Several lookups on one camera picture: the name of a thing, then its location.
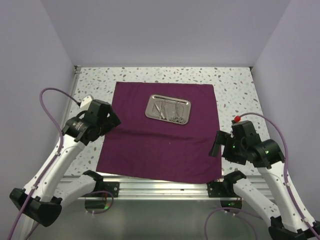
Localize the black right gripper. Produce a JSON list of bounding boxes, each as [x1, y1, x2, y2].
[[209, 129, 246, 165]]

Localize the steel surgical scissors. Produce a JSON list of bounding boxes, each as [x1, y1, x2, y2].
[[169, 102, 180, 123]]

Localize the stainless steel instrument tray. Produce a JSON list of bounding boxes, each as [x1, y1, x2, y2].
[[145, 94, 192, 125]]

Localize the purple cloth wrap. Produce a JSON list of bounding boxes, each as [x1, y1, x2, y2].
[[96, 82, 222, 184]]

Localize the thin steel tweezers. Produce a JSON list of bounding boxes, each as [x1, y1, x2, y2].
[[154, 103, 162, 115]]

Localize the broad steel forceps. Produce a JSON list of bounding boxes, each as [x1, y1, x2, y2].
[[160, 101, 167, 120]]

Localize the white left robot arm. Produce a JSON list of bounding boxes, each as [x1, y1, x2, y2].
[[9, 96, 121, 227]]

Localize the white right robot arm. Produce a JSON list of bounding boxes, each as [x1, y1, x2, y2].
[[207, 116, 320, 240]]

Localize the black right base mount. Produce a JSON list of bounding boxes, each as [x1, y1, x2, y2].
[[206, 181, 228, 198]]

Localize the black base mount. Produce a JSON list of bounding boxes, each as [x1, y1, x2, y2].
[[98, 181, 120, 198], [206, 181, 228, 198]]

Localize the steel ring-handled clamp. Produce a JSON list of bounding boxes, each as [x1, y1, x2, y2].
[[174, 117, 186, 124]]

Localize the aluminium frame rail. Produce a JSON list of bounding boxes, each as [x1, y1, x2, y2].
[[57, 174, 276, 201]]

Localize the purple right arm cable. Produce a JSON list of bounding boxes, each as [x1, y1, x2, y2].
[[205, 112, 320, 240]]

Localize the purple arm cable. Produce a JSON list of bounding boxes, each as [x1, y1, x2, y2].
[[205, 112, 320, 240], [4, 87, 81, 240]]

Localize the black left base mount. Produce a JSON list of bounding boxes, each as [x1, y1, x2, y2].
[[98, 181, 120, 198]]

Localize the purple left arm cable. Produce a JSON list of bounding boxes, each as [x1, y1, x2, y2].
[[4, 87, 81, 240]]

